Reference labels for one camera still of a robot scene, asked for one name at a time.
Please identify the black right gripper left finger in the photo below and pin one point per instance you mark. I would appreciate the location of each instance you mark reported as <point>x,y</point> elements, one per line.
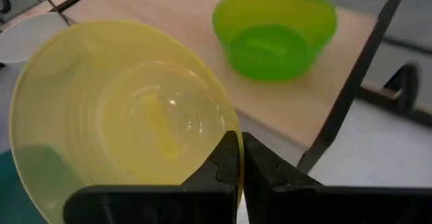
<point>202,203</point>

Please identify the small yellow plastic bowl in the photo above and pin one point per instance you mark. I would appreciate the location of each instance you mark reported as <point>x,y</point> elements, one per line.
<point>118,116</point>

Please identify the small green plastic bowl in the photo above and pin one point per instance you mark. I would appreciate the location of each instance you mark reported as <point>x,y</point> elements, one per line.
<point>270,48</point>

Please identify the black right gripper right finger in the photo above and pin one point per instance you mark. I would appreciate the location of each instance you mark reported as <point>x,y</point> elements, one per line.
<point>303,203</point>

